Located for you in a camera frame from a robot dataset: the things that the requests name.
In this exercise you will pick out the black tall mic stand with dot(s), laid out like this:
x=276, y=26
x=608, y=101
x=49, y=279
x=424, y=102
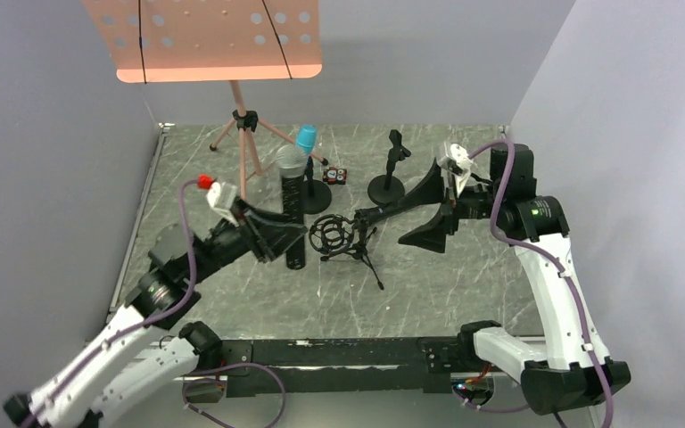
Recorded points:
x=387, y=188

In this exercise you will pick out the black shock mount tripod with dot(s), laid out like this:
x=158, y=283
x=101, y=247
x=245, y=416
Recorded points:
x=333, y=235

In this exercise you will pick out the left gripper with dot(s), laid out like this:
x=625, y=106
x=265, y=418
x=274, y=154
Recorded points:
x=254, y=237

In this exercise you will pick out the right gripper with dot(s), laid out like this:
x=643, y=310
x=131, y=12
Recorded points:
x=452, y=209

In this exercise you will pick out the black microphone orange tip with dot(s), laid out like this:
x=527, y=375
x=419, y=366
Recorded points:
x=365, y=218

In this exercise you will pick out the small red black cube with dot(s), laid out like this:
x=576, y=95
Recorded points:
x=335, y=176

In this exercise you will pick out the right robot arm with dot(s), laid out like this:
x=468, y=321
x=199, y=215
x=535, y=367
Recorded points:
x=574, y=369

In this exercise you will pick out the black round-base mic stand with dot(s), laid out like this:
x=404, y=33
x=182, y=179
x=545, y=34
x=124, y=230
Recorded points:
x=316, y=195

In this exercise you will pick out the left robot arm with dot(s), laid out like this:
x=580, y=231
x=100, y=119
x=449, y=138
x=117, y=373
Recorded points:
x=101, y=383

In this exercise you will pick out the black microphone silver grille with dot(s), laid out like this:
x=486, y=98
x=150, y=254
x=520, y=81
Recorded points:
x=291, y=165

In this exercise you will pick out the pink music stand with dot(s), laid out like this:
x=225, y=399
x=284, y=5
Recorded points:
x=195, y=41

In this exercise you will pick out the blue microphone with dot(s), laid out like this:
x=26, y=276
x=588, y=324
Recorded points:
x=306, y=139

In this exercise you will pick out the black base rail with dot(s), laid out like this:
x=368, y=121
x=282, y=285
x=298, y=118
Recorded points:
x=428, y=364

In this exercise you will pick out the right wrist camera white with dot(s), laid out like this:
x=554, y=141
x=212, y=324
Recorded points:
x=456, y=167

